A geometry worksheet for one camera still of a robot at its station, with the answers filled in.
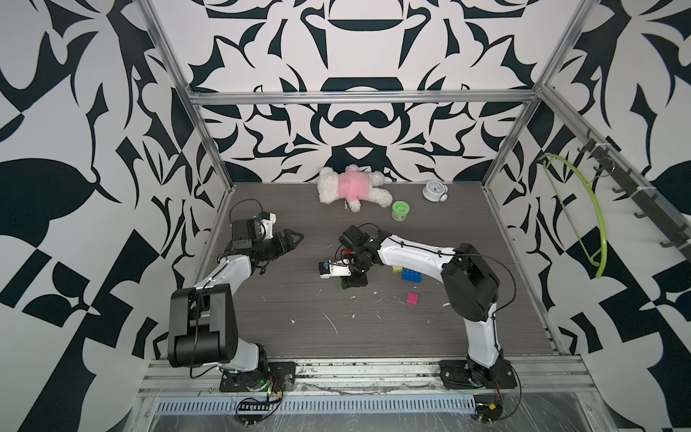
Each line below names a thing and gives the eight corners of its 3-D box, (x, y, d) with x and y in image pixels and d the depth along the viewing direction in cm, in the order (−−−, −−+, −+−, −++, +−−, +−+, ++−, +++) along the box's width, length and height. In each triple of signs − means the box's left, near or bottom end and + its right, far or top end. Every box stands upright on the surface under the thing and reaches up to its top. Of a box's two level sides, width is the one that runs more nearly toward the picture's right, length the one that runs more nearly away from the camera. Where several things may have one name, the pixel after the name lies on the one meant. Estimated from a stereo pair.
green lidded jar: (392, 221, 109) (393, 215, 105) (390, 206, 114) (391, 200, 110) (409, 221, 109) (411, 215, 106) (406, 206, 114) (408, 200, 111)
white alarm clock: (424, 202, 115) (425, 197, 112) (420, 185, 121) (421, 180, 119) (447, 202, 115) (450, 197, 113) (442, 185, 121) (444, 180, 119)
